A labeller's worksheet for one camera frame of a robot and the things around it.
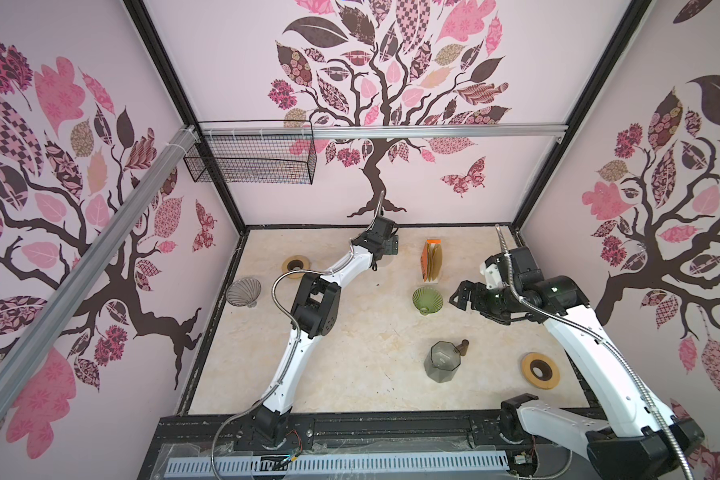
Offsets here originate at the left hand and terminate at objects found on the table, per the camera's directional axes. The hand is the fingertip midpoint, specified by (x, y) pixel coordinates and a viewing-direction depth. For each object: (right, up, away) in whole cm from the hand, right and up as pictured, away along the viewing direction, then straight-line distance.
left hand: (380, 240), depth 106 cm
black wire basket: (-51, +34, +16) cm, 63 cm away
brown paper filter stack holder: (+18, -7, -5) cm, 20 cm away
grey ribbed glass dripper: (-45, -17, -11) cm, 50 cm away
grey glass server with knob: (+16, -33, -30) cm, 47 cm away
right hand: (+20, -17, -33) cm, 42 cm away
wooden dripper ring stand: (-31, -8, 0) cm, 32 cm away
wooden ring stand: (+45, -39, -23) cm, 64 cm away
